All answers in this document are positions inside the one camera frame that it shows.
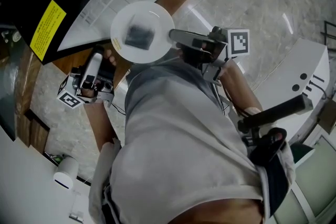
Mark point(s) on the brown cardboard box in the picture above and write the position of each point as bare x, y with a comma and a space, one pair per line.
328, 119

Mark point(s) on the white round plate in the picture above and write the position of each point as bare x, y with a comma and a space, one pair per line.
152, 18

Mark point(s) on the dark square object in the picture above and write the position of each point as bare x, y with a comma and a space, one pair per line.
139, 36

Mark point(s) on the black flat bar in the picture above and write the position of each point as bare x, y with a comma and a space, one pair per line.
278, 110

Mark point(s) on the person's grey shirt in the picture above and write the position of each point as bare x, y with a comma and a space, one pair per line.
178, 139

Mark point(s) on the black metal rack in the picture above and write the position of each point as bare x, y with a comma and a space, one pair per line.
325, 27

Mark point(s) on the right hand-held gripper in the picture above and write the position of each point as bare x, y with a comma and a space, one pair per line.
237, 42

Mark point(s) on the small white bowl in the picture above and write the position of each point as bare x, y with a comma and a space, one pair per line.
16, 36

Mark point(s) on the person's left forearm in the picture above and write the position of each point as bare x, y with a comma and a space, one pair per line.
99, 123

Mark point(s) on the dark green seat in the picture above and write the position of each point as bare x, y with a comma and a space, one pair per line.
302, 152

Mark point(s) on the person's right hand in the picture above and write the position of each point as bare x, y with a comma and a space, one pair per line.
191, 55

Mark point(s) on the person's right forearm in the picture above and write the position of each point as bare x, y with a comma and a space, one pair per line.
241, 86

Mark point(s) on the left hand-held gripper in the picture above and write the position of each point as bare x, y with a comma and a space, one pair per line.
76, 86

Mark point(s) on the white rounded machine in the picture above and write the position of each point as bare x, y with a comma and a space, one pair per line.
302, 60

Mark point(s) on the person's neck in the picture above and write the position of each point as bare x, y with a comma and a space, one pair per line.
223, 213

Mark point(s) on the person's left hand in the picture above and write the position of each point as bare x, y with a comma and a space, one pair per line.
110, 57

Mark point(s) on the white cylindrical bin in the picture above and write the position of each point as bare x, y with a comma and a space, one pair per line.
67, 170

